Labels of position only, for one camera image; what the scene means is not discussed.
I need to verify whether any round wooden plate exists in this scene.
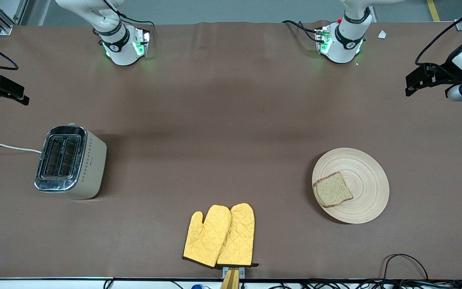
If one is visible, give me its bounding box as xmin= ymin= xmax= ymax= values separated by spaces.
xmin=312 ymin=148 xmax=390 ymax=224

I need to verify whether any bread slice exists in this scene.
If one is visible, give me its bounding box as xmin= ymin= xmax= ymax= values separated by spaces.
xmin=313 ymin=171 xmax=354 ymax=208

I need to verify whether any cream and chrome toaster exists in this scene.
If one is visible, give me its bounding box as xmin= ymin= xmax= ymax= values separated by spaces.
xmin=34 ymin=123 xmax=107 ymax=200

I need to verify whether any brown table cover cloth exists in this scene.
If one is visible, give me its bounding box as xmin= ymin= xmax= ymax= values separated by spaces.
xmin=0 ymin=20 xmax=462 ymax=280

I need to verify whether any yellow quilted oven mitt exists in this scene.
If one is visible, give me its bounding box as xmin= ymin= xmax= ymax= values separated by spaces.
xmin=182 ymin=205 xmax=232 ymax=269
xmin=217 ymin=203 xmax=259 ymax=268

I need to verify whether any wooden stick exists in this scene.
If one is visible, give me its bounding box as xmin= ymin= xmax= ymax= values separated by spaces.
xmin=220 ymin=268 xmax=240 ymax=289

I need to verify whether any white toaster power cord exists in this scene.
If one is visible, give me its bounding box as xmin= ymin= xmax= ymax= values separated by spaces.
xmin=0 ymin=143 xmax=42 ymax=154

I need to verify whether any aluminium frame profile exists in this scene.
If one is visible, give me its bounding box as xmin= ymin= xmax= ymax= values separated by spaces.
xmin=0 ymin=0 xmax=29 ymax=37

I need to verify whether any black left arm base cable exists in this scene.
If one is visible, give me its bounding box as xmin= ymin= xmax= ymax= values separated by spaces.
xmin=282 ymin=20 xmax=320 ymax=43

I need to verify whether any black arm base cable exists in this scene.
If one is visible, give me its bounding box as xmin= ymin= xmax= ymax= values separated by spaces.
xmin=105 ymin=0 xmax=156 ymax=37
xmin=282 ymin=20 xmax=320 ymax=43

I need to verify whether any black right arm base cable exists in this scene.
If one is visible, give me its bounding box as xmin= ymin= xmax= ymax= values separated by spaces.
xmin=105 ymin=0 xmax=156 ymax=37

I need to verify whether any black looped cable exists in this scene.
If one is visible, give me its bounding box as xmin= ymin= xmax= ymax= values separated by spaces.
xmin=382 ymin=253 xmax=429 ymax=281

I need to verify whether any black cable bundle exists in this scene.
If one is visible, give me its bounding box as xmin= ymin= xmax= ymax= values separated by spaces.
xmin=267 ymin=279 xmax=462 ymax=289

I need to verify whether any grey metal bracket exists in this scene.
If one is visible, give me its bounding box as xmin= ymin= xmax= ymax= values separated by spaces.
xmin=222 ymin=266 xmax=246 ymax=279

